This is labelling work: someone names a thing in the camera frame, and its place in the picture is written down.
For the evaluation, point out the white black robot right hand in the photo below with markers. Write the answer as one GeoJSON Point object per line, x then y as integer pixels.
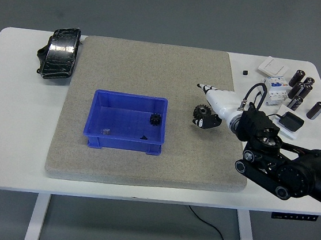
{"type": "Point", "coordinates": [223, 102]}

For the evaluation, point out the large black gear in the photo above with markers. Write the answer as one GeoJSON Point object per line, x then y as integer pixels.
{"type": "Point", "coordinates": [202, 111]}

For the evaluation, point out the small black gear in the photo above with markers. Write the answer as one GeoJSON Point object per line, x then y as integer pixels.
{"type": "Point", "coordinates": [155, 120]}

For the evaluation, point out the blue plastic box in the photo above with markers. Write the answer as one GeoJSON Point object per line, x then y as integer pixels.
{"type": "Point", "coordinates": [125, 122]}

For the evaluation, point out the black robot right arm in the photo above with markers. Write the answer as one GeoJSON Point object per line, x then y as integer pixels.
{"type": "Point", "coordinates": [293, 172]}

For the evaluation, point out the small silver nut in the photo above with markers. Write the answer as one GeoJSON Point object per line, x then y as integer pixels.
{"type": "Point", "coordinates": [106, 131]}

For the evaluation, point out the small black cube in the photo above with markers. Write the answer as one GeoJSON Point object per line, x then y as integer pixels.
{"type": "Point", "coordinates": [245, 72]}

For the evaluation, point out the white circuit breaker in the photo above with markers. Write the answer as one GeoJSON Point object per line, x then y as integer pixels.
{"type": "Point", "coordinates": [276, 92]}

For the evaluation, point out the white flat plate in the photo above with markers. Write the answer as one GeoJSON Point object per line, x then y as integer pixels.
{"type": "Point", "coordinates": [288, 134]}

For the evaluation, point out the dark cylindrical capacitor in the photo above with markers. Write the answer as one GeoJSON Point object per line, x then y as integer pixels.
{"type": "Point", "coordinates": [295, 90]}
{"type": "Point", "coordinates": [309, 80]}
{"type": "Point", "coordinates": [306, 90]}
{"type": "Point", "coordinates": [296, 78]}
{"type": "Point", "coordinates": [316, 110]}
{"type": "Point", "coordinates": [295, 103]}

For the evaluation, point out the grey-brown felt mat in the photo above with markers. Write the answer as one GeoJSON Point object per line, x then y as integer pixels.
{"type": "Point", "coordinates": [154, 73]}

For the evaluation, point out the small black plastic piece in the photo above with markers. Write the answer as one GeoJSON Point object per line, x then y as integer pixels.
{"type": "Point", "coordinates": [143, 137]}

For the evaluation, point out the black table control panel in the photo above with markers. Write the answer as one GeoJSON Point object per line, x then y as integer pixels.
{"type": "Point", "coordinates": [294, 217]}

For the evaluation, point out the white table leg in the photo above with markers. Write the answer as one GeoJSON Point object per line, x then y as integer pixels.
{"type": "Point", "coordinates": [247, 237]}
{"type": "Point", "coordinates": [36, 218]}

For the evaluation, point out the white wall switch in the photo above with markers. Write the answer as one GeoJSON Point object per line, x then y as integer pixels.
{"type": "Point", "coordinates": [272, 66]}

